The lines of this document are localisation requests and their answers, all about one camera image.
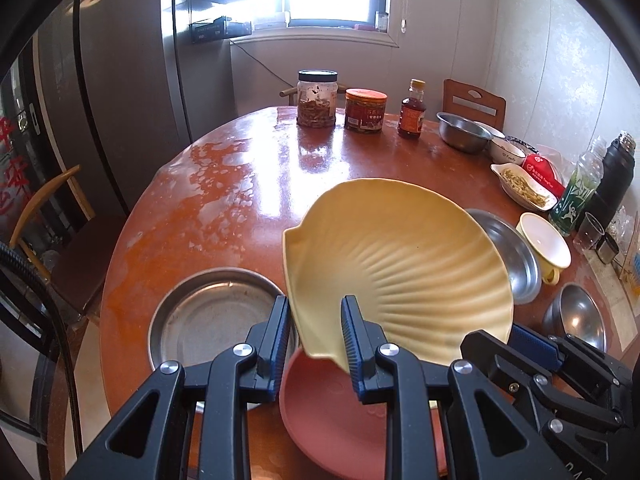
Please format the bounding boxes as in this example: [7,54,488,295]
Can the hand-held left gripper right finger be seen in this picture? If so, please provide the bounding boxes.
[340,295,568,480]

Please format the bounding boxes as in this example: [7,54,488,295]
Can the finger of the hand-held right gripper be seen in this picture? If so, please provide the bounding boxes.
[459,329,623,433]
[509,323,640,401]

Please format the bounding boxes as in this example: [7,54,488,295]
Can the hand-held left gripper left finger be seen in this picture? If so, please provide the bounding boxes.
[65,295,293,480]

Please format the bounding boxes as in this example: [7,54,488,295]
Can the small steel bowl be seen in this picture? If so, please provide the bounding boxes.
[541,283,607,356]

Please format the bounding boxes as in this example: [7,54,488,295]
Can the pink plate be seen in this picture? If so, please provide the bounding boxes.
[279,345,446,478]

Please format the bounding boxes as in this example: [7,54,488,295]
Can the round metal tray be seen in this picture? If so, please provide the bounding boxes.
[148,267,296,413]

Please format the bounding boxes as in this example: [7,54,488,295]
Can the deep metal plate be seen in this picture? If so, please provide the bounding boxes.
[465,208,542,306]

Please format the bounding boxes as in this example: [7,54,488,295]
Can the yellow shell-shaped plate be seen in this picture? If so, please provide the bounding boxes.
[282,178,515,368]

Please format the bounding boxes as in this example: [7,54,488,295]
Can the paper sheets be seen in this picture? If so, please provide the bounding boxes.
[585,250,640,326]

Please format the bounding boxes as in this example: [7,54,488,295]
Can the steel thermos cap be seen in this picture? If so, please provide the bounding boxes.
[596,232,621,266]

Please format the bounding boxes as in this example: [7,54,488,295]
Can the clear plastic cup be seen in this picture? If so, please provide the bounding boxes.
[572,211,607,253]

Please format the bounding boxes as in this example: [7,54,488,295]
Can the clear bag of snacks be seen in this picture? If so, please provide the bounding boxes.
[611,206,635,242]

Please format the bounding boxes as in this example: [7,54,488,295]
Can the green drink bottle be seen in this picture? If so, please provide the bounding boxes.
[548,136,607,237]

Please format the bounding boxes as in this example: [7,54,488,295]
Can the white dish with food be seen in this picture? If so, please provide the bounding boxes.
[490,162,558,211]

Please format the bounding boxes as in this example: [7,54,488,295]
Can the red tissue pack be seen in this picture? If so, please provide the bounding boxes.
[521,154,568,198]

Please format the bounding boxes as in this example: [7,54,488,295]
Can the black thermos flask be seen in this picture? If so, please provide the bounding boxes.
[582,131,637,231]

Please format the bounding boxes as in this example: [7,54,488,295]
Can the white plastic bag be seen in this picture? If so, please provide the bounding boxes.
[537,144,576,181]

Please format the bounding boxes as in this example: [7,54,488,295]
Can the white printed bowl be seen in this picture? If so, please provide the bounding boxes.
[489,137,527,166]

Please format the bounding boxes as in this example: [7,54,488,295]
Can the blue patterned bowl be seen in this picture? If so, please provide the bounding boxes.
[505,134,540,153]

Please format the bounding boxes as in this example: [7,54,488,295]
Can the wooden armchair with brown seat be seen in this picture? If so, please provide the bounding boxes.
[10,164,128,331]

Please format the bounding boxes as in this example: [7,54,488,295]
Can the large steel bowl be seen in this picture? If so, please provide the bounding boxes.
[436,112,493,154]

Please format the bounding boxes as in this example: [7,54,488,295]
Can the red-lidded jar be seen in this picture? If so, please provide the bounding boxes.
[344,88,389,134]

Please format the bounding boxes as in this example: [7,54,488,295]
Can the brown sauce bottle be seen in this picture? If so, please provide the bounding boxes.
[397,79,427,139]

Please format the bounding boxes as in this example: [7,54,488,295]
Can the black-lidded clear jar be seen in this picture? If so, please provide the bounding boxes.
[296,69,339,129]

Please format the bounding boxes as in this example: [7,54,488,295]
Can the wooden chair back with cutout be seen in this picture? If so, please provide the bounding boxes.
[442,79,507,131]

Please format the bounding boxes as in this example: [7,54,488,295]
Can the grey refrigerator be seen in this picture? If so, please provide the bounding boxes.
[35,0,196,221]

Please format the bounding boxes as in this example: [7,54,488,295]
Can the yellow cup with handle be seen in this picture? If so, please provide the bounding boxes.
[515,212,572,285]

